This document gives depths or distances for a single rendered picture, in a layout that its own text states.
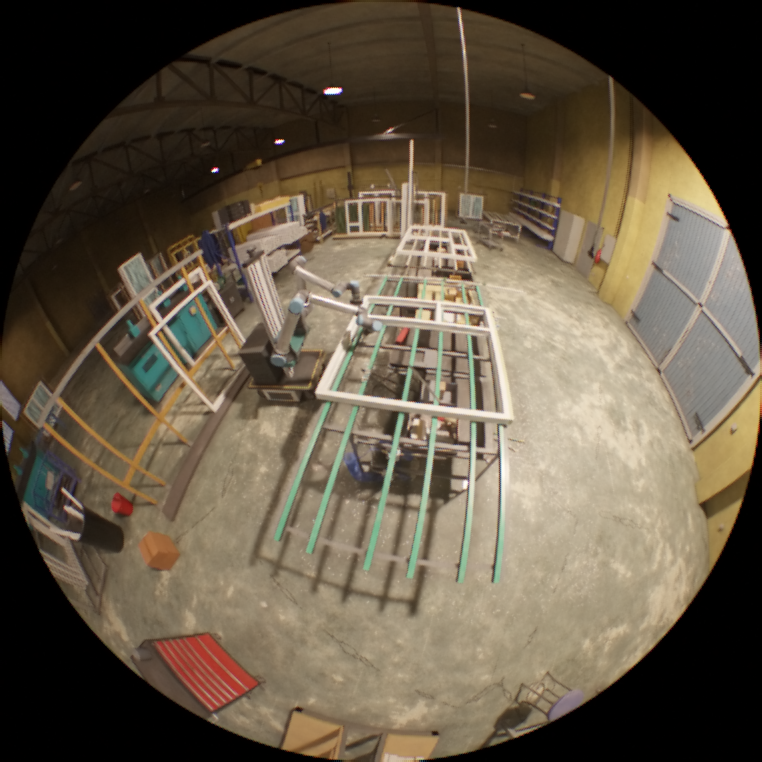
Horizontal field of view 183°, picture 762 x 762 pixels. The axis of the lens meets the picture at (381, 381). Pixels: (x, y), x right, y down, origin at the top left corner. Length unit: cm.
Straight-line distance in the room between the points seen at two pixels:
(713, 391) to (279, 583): 718
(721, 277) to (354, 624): 759
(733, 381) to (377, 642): 642
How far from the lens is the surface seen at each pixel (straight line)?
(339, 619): 243
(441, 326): 242
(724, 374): 610
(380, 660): 255
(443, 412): 167
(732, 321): 622
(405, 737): 304
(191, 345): 515
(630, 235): 833
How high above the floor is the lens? 229
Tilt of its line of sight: 49 degrees down
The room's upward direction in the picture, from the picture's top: 4 degrees counter-clockwise
